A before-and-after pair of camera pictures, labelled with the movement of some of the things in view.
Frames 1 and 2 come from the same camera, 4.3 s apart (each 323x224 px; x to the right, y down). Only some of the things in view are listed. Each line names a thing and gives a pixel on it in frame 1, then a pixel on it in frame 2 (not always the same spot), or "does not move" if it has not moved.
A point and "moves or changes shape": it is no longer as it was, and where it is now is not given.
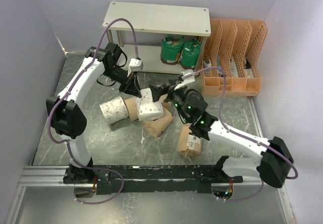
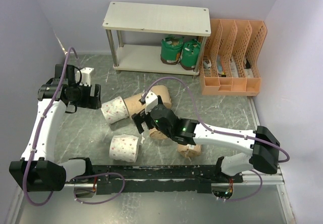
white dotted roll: x=114 y=110 does not move
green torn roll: x=171 y=49 does not move
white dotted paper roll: x=147 y=109 moves or changes shape
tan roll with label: x=188 y=145 does not move
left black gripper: x=130 y=86 → x=91 y=102
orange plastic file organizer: x=229 y=65 does not move
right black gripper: x=157 y=91 → x=139 y=118
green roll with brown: x=190 y=54 does not move
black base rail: x=126 y=179 does not move
